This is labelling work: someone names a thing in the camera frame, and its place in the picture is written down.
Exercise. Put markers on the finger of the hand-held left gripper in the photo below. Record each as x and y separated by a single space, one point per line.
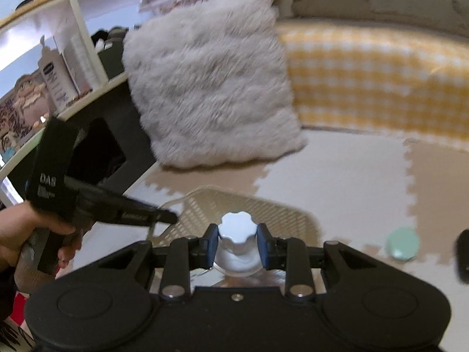
128 211

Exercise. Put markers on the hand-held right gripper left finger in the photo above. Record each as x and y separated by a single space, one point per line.
211 250

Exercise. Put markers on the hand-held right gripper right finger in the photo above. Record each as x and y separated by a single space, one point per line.
262 247

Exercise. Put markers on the clear bottle with white cap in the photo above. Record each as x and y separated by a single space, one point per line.
238 229

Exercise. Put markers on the cream plastic lattice basket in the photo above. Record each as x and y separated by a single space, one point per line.
256 209

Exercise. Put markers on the person's left hand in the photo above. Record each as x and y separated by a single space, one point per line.
16 225

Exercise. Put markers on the beige foam mat tile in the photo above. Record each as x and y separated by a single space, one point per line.
439 190
176 179

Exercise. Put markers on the printed picture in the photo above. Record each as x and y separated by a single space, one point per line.
18 110

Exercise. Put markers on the white lotion bottle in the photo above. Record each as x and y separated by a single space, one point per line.
53 77

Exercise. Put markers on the mint green round lid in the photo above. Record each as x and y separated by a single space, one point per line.
403 244

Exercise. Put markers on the white shelf unit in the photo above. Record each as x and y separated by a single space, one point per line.
82 25

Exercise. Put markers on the white fluffy pillow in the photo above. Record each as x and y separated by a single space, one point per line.
212 80

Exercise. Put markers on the red white printed cloth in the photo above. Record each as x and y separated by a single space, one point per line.
9 337

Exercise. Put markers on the yellow checked mattress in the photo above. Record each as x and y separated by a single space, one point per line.
366 80

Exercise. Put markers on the black oval object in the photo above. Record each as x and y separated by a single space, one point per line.
462 253

